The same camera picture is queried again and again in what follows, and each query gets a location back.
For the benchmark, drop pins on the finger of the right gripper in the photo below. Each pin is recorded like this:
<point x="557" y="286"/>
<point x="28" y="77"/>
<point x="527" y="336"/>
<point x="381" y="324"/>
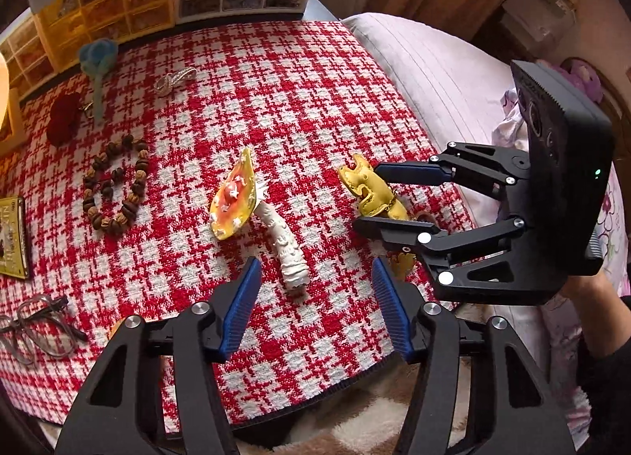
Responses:
<point x="484" y="265"/>
<point x="486" y="169"/>

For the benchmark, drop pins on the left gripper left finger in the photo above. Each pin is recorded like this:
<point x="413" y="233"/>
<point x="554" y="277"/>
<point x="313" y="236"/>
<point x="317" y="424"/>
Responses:
<point x="118" y="409"/>

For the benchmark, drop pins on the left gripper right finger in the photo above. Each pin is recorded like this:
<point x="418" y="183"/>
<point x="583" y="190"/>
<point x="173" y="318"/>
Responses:
<point x="511" y="408"/>

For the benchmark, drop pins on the grey frame eyeglasses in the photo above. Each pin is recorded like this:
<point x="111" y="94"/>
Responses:
<point x="40" y="326"/>

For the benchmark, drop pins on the yellow plush dog keychain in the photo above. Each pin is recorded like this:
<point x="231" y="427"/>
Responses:
<point x="375" y="197"/>

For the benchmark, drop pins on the yellow anime card badge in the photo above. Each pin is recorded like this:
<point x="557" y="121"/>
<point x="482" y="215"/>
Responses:
<point x="14" y="250"/>

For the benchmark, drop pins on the person's right hand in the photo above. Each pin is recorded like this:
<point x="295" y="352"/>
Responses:
<point x="585" y="290"/>

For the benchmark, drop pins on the purple plush toy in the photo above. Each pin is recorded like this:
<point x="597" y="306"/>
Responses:
<point x="581" y="75"/>

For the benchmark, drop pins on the floral bedsheet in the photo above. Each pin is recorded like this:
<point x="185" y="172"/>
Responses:
<point x="589" y="331"/>

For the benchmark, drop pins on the pink striped pillow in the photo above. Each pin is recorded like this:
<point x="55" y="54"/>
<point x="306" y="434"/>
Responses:
<point x="454" y="88"/>

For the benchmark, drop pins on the brown white fuzzy blanket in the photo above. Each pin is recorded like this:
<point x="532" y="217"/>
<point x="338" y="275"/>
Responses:
<point x="365" y="418"/>

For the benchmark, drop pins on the red white houndstooth cloth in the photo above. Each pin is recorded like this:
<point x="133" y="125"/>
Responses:
<point x="165" y="200"/>

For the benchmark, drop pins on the round glowing moon lamp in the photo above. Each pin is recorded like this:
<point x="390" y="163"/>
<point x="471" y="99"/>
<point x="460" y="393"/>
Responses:
<point x="10" y="113"/>

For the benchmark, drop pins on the white drawer organizer left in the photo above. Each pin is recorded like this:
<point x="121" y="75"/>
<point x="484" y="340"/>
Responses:
<point x="25" y="54"/>

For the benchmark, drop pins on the yellow drawer organizer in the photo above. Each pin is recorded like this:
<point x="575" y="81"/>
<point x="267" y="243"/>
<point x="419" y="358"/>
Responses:
<point x="67" y="25"/>

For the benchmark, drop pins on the cardboard boxes by wall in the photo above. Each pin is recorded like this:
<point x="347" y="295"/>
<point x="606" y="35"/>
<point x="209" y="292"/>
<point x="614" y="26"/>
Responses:
<point x="539" y="23"/>

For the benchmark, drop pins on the red velvet heart keychain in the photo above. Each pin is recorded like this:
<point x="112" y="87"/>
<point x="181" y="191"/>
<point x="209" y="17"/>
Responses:
<point x="64" y="119"/>

